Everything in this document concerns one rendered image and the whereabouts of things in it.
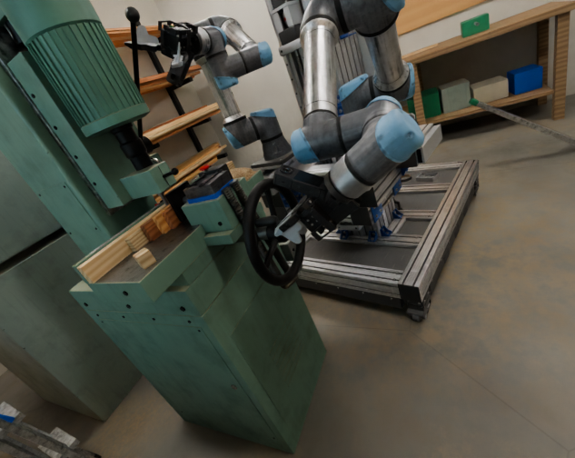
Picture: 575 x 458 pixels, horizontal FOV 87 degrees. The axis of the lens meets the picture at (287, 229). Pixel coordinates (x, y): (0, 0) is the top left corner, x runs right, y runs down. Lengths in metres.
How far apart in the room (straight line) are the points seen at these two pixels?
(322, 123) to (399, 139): 0.19
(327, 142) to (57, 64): 0.63
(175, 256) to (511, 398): 1.16
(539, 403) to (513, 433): 0.14
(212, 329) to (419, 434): 0.79
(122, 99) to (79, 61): 0.11
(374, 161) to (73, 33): 0.71
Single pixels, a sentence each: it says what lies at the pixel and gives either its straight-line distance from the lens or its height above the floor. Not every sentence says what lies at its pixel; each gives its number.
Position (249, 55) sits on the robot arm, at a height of 1.25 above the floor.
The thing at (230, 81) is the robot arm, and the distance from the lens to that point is 1.19.
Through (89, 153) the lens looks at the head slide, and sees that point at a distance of 1.01.
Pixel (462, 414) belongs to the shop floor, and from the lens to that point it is 1.33.
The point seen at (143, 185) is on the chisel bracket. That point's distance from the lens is 0.97.
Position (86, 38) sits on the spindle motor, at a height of 1.38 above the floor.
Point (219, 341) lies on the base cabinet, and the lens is 0.91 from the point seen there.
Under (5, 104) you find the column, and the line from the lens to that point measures 1.10.
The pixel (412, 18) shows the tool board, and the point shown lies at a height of 1.15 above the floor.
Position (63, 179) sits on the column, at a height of 1.13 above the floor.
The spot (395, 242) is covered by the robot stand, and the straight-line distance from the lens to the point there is 1.67.
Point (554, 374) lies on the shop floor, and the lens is 1.45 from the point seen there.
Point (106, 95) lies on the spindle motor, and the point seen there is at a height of 1.26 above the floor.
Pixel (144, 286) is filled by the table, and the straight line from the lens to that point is 0.73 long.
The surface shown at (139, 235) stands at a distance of 0.92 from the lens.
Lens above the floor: 1.17
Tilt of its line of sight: 26 degrees down
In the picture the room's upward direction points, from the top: 23 degrees counter-clockwise
